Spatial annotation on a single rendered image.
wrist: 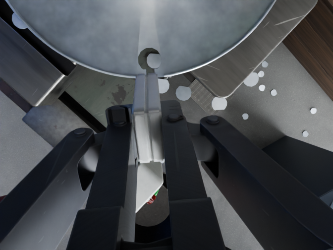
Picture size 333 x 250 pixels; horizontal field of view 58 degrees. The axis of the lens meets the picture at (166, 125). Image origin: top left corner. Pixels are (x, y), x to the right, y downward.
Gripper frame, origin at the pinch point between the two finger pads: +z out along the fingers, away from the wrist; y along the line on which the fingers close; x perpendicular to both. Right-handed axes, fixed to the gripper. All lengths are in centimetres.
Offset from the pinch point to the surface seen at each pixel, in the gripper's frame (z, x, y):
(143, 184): 20.7, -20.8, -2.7
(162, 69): 11.4, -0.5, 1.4
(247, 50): 11.9, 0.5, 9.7
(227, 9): 13.0, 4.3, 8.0
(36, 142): 80, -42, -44
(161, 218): 69, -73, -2
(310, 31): 70, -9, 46
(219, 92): 10.7, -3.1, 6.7
